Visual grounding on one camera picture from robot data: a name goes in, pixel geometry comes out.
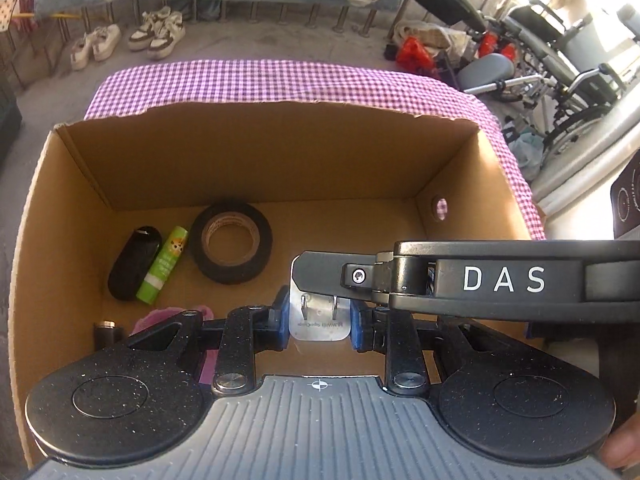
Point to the grey wheelchair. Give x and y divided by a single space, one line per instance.
575 45

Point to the pink checked blanket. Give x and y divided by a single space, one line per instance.
280 80

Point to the pink soft object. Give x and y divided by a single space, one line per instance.
160 316

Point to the pale blue plastic bag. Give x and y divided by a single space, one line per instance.
525 147

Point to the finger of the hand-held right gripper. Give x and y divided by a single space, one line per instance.
325 270

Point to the green glue stick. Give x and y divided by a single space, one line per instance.
162 266

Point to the black lighter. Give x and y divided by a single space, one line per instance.
107 335

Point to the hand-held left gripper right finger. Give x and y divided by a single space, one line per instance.
357 330

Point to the yellow pole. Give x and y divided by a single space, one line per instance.
45 16

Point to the white charger plug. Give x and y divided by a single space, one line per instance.
320 326

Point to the person's right hand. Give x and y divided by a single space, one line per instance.
622 445

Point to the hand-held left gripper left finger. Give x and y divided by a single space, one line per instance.
281 322

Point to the red object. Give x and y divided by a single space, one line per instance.
412 52
495 45

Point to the black wheelchair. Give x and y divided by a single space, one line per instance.
445 0

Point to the brown and white sneaker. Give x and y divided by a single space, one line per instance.
167 37
145 32

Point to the white platform shoe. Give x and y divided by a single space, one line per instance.
106 40
82 50

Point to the brown cardboard box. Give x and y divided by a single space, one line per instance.
300 160

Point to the beige cloth bag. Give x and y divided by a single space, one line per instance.
435 37

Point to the black key fob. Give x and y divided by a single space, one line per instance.
130 266

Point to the black tape roll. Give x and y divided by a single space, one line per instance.
260 245

